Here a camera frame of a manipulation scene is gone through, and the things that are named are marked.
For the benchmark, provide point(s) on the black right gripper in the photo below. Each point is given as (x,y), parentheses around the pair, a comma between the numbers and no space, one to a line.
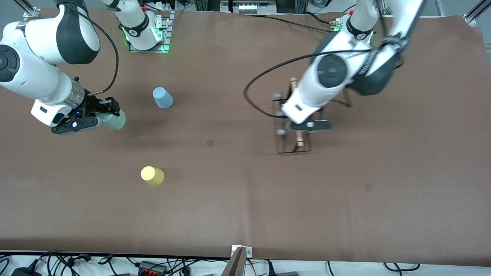
(93,106)

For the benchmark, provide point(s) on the mint green plastic cup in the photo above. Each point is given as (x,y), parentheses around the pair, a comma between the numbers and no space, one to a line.
(115,121)

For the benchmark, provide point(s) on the yellow plastic cup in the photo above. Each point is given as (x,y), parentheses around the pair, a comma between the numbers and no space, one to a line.
(152,176)

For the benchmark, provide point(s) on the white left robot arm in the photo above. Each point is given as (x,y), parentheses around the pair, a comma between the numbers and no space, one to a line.
(333,71)

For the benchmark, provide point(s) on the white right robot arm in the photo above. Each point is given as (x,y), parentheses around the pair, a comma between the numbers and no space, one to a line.
(38,76)

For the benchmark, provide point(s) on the light blue plastic cup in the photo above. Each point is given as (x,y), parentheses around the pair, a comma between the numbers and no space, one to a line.
(163,98)

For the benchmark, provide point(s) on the white power strip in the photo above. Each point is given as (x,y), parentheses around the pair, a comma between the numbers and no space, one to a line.
(163,5)

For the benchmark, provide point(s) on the brown table mat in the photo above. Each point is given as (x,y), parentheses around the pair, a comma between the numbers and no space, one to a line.
(230,191)

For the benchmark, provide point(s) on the black box orange connectors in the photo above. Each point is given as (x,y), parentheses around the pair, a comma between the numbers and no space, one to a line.
(151,267)

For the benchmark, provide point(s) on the white terminal block device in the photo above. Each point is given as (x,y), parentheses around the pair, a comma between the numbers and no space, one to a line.
(249,7)

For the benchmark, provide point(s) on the black power adapter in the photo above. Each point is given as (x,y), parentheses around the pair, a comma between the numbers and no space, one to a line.
(25,272)

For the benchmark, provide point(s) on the grey mounting beam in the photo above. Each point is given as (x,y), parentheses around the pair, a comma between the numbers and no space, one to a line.
(234,266)

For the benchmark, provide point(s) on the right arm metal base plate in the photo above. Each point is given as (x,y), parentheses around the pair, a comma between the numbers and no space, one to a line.
(166,42)

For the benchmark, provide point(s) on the metal bracket plate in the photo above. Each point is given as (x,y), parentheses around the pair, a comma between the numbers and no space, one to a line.
(249,251)

